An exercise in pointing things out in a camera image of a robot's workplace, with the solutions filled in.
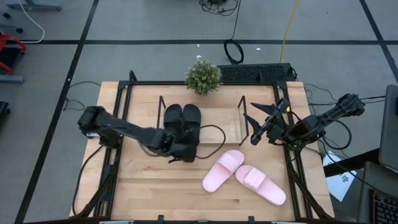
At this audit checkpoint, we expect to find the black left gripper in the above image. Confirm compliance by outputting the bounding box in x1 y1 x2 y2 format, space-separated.
155 129 200 164

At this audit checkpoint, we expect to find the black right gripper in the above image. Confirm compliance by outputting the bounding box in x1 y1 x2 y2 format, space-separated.
243 98 299 146

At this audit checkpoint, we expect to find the black rubber slide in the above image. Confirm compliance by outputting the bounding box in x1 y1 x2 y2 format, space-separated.
182 103 202 147
164 103 183 139

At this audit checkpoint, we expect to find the pink rubber slide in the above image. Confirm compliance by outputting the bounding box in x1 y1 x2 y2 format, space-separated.
234 165 287 207
202 149 245 193

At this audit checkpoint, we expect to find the black perforated computer case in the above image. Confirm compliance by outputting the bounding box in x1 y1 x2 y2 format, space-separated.
217 63 296 83

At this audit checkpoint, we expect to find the green potted plant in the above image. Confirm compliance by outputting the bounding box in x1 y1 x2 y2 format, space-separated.
184 60 223 96

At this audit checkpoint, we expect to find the black desk beam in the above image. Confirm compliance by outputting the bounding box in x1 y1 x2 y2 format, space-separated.
323 147 380 178

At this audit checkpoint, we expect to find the white printed paper sheet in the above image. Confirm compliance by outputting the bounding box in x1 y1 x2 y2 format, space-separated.
322 151 358 202

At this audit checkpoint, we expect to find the grey monitor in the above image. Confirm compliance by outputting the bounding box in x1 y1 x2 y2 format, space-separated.
377 83 398 172

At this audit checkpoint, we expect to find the grey metal stand foot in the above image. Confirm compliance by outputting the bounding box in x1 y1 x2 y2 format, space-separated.
6 0 62 11
0 74 25 84

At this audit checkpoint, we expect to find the black chair base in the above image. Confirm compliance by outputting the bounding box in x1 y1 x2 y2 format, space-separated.
0 101 11 123

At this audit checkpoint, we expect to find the red and black cart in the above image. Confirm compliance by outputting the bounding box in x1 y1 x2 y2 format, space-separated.
0 33 27 75

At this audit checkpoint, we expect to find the wooden shelf with black frame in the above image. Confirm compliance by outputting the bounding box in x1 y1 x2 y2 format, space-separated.
157 95 251 146

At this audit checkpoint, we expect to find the black metal table frame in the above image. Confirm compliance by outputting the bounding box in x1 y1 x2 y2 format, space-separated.
70 70 335 223

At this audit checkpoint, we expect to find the black coiled floor cable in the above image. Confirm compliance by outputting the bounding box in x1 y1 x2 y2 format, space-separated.
223 0 245 65

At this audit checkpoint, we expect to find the yellow floor cable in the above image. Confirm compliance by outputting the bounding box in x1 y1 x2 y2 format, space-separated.
279 0 301 64

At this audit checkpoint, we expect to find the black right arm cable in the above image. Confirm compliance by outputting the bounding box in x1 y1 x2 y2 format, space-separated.
320 118 353 151

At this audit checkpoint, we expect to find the black thin floor cable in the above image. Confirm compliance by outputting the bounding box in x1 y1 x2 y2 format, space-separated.
62 80 102 112

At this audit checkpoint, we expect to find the black cable bundle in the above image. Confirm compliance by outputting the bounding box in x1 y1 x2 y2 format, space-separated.
198 0 240 16

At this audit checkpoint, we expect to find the white floor cable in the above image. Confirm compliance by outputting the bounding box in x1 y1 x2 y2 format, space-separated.
17 0 46 44

